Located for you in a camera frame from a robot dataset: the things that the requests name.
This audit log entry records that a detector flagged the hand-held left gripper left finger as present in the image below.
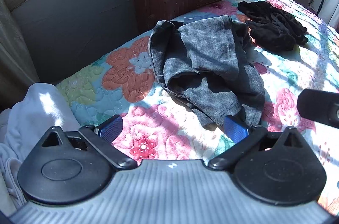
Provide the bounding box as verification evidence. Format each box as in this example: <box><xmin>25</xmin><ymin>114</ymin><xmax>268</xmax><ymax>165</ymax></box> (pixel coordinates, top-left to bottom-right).
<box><xmin>40</xmin><ymin>114</ymin><xmax>138</xmax><ymax>170</ymax></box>

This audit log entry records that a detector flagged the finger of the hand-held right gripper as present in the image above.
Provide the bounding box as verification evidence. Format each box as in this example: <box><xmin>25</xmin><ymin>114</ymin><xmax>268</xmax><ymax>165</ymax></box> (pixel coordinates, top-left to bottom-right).
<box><xmin>297</xmin><ymin>89</ymin><xmax>339</xmax><ymax>129</ymax></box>

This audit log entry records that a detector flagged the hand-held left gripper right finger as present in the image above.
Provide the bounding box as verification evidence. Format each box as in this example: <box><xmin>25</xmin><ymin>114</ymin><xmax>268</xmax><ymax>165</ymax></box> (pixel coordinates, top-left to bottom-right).
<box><xmin>208</xmin><ymin>115</ymin><xmax>305</xmax><ymax>170</ymax></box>

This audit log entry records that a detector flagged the grey button shirt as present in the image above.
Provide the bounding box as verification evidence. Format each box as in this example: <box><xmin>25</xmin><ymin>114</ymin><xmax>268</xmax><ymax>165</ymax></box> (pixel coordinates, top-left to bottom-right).
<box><xmin>148</xmin><ymin>15</ymin><xmax>266</xmax><ymax>127</ymax></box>

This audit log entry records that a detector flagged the pile of white clothes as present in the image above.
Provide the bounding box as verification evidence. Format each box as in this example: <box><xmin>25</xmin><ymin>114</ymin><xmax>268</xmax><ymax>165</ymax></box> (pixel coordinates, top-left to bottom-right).
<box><xmin>0</xmin><ymin>82</ymin><xmax>81</xmax><ymax>210</ymax></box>

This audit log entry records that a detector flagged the floral quilt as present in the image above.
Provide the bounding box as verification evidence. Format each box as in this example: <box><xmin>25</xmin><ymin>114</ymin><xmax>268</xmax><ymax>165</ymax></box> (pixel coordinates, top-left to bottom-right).
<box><xmin>56</xmin><ymin>0</ymin><xmax>339</xmax><ymax>216</ymax></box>

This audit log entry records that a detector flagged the dark brown garment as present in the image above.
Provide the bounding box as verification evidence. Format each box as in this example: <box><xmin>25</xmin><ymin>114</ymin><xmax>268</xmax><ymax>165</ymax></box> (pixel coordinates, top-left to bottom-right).
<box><xmin>237</xmin><ymin>0</ymin><xmax>309</xmax><ymax>52</ymax></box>

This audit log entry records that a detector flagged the beige side curtain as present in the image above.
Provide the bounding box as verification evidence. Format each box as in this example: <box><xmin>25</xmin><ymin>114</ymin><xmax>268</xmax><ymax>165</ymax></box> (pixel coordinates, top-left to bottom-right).
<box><xmin>0</xmin><ymin>0</ymin><xmax>41</xmax><ymax>109</ymax></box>

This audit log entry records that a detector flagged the red suitcase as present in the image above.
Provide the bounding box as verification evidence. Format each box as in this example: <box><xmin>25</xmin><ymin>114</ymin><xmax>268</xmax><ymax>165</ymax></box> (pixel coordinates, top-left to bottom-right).
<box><xmin>132</xmin><ymin>0</ymin><xmax>237</xmax><ymax>26</ymax></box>

